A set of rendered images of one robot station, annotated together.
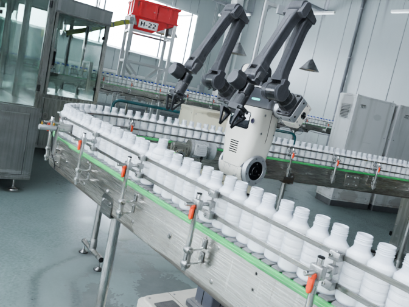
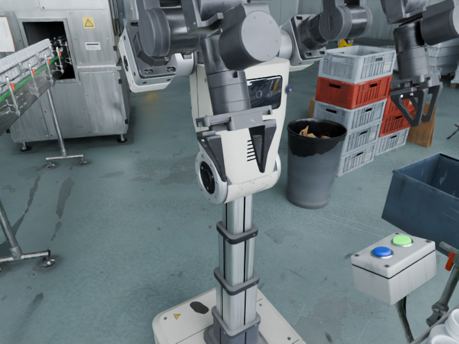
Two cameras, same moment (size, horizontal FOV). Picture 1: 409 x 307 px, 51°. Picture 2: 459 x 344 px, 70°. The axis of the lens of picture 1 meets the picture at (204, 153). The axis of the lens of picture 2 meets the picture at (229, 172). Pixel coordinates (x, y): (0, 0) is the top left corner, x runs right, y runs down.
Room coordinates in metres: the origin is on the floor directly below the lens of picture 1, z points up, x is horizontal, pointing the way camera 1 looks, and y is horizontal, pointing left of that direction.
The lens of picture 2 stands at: (2.12, 0.66, 1.52)
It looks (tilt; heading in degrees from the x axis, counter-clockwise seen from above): 28 degrees down; 277
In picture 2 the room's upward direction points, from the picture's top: straight up
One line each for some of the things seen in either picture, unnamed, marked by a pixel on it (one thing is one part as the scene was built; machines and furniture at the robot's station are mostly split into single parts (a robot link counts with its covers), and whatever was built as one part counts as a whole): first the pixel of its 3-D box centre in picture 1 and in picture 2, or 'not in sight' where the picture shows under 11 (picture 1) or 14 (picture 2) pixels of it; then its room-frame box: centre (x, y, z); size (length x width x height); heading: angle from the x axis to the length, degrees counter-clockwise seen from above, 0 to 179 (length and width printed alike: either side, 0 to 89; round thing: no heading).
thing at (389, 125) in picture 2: not in sight; (381, 117); (0.89, -3.07, 0.33); 0.61 x 0.41 x 0.22; 42
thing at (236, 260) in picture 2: not in sight; (236, 271); (2.21, -0.20, 0.66); 0.11 x 0.11 x 0.40; 39
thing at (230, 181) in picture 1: (226, 202); not in sight; (1.31, -0.10, 1.08); 0.06 x 0.06 x 0.17
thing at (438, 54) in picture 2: not in sight; (431, 51); (-1.19, -7.25, 0.50); 1.23 x 1.05 x 1.00; 37
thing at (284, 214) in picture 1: (280, 230); not in sight; (1.13, -0.24, 1.08); 0.06 x 0.06 x 0.17
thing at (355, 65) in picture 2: not in sight; (356, 63); (1.38, -2.55, 1.00); 0.61 x 0.41 x 0.22; 46
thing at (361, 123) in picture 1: (353, 150); not in sight; (7.43, -2.51, 0.96); 0.82 x 0.50 x 1.91; 111
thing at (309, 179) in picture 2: not in sight; (311, 164); (1.76, -1.79, 0.32); 0.45 x 0.45 x 0.64
